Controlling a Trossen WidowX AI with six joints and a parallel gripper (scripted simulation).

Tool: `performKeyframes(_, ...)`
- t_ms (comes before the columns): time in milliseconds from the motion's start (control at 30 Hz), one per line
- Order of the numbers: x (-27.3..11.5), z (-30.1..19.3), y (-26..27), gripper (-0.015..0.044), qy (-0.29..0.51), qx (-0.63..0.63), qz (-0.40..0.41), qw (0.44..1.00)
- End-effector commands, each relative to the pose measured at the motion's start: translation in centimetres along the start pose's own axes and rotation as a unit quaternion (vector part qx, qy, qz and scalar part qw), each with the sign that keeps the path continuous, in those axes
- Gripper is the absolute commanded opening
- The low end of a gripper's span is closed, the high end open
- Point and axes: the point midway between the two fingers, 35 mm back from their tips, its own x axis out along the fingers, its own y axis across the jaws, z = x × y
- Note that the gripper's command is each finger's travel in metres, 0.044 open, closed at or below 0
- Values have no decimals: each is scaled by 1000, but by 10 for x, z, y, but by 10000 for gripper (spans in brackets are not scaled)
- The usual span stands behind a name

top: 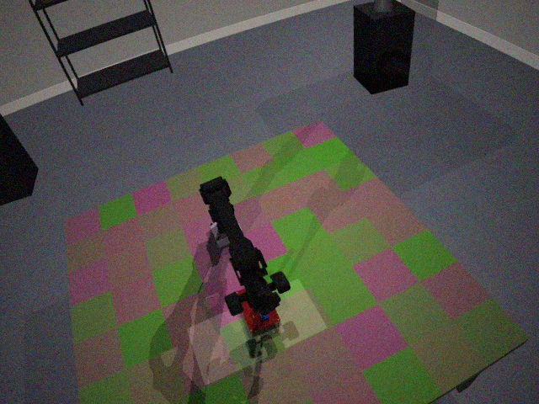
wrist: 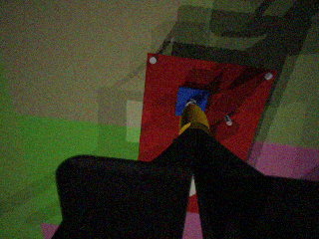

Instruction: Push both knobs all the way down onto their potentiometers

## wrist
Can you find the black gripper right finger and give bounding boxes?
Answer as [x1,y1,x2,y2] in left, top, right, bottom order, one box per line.
[192,128,319,239]

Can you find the red circuit board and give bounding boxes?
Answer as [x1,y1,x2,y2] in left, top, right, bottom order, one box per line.
[138,53,277,161]

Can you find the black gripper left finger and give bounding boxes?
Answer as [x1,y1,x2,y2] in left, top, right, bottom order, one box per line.
[55,127,196,239]

